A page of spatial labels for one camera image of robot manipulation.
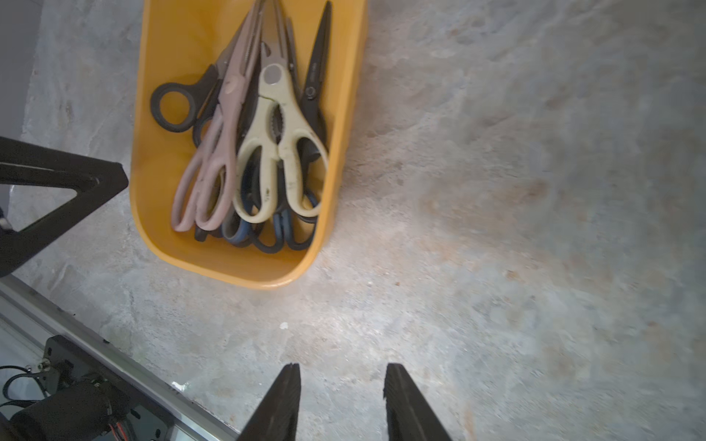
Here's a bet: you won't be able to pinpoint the yellow plastic storage box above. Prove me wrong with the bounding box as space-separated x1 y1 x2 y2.
130 1 369 290

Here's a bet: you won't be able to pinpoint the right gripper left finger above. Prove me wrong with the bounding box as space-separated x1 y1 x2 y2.
236 363 302 441

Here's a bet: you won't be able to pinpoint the black ring handled scissors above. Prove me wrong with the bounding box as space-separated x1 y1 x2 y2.
150 32 239 143

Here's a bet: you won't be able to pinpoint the aluminium mounting rail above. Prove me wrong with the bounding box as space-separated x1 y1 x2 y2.
1 276 240 440

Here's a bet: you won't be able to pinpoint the blue handled scissors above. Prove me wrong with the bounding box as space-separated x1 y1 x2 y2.
219 191 318 255

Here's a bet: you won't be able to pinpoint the cream handled kitchen scissors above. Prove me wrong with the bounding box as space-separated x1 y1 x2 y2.
233 42 328 223

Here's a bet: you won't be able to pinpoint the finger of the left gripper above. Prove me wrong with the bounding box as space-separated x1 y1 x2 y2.
1 137 129 277

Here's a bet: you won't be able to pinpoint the pink handled scissors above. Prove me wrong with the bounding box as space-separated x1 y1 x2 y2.
170 1 262 232

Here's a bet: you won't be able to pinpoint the black pointed scissors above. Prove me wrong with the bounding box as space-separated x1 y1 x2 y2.
300 1 332 144

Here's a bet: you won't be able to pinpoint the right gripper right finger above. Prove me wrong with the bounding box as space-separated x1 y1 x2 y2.
384 363 452 441

